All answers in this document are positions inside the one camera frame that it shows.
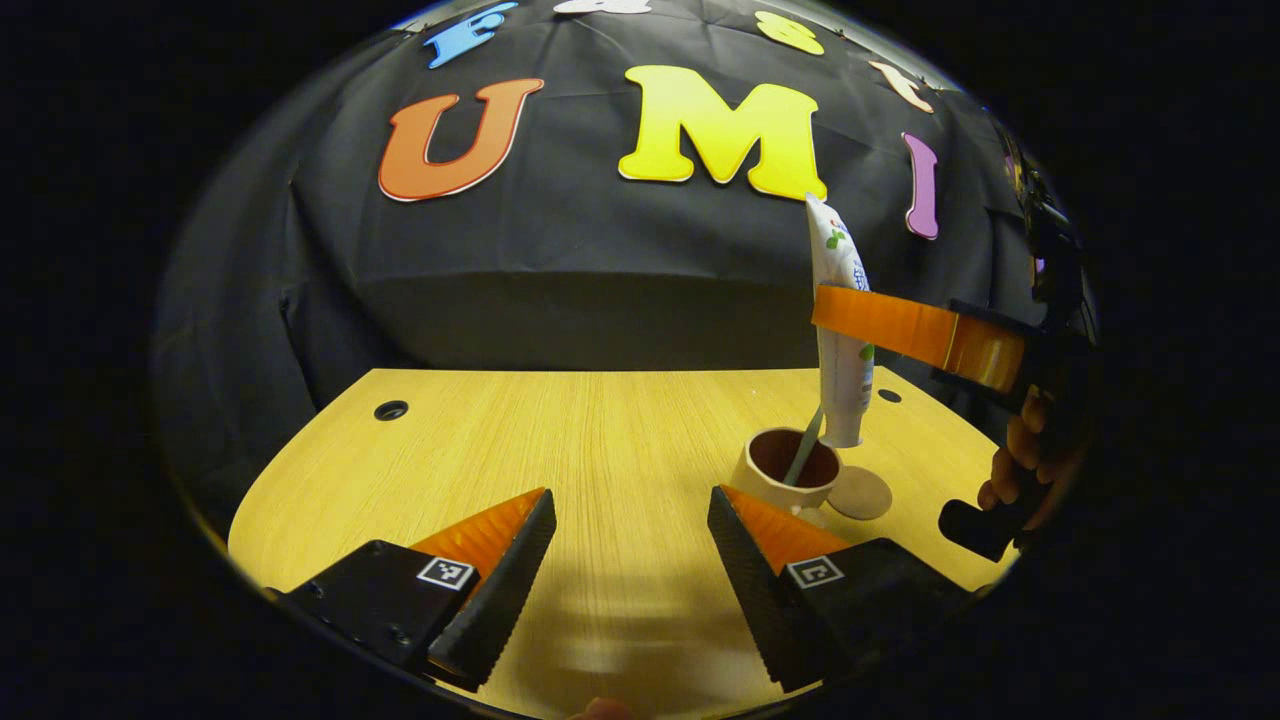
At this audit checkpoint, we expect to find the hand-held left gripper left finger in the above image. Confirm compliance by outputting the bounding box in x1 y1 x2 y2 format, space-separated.
283 488 558 691

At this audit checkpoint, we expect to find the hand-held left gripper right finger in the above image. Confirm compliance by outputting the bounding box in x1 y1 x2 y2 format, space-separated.
707 485 979 694

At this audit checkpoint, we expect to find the white toothpaste tube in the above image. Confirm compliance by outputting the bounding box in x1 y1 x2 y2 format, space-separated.
806 193 877 449

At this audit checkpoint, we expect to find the beige cup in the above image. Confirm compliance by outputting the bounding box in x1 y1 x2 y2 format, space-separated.
733 427 846 529

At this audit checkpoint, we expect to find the round brown coaster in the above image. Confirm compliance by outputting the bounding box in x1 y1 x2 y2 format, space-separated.
828 466 893 521

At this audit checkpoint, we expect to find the teal toothbrush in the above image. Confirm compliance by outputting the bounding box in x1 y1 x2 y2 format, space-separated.
783 405 827 488

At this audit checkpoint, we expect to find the wooden desktop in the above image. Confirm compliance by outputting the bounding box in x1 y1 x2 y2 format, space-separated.
228 368 1016 720

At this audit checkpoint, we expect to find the black backdrop cloth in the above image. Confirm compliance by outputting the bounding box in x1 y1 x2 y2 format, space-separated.
155 0 1063 521

